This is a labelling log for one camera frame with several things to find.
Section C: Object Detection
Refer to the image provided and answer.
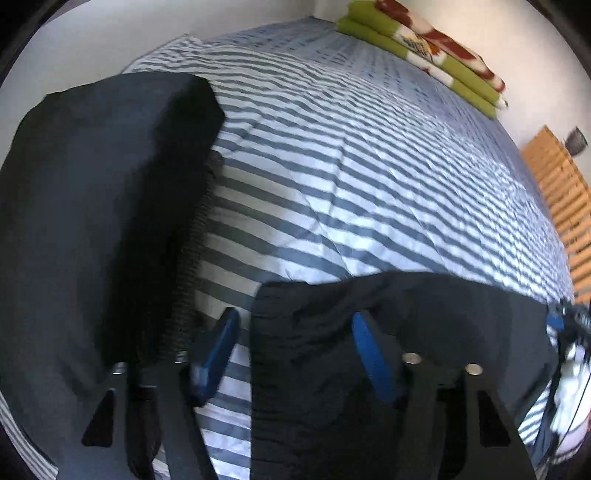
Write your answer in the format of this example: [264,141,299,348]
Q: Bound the red cream folded blanket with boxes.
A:
[375,0,506,93]

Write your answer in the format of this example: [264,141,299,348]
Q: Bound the dark ceramic vase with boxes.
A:
[564,127,588,157]

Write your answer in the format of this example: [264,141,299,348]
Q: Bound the black shorts yellow stripes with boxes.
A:
[249,272,557,479]

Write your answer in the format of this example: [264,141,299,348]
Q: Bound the green folded blanket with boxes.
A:
[335,1,508,119]

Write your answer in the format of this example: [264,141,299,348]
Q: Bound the folded dark knit garment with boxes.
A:
[159,150,223,361]

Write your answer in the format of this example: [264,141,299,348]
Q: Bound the wooden slatted bed rail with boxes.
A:
[521,127,591,304]

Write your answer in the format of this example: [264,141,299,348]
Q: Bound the folded black jacket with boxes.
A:
[1,72,224,479]

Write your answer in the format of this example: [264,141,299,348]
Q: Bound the striped blue white quilt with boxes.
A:
[0,15,576,480]

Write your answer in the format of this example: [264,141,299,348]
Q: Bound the white cloth at edge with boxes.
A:
[551,343,590,456]

